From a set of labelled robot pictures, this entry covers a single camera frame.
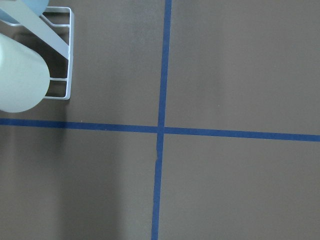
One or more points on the white wire cup rack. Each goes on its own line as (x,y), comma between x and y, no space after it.
(42,27)

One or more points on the pale green-white plastic cup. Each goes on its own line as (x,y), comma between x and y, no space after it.
(24,76)

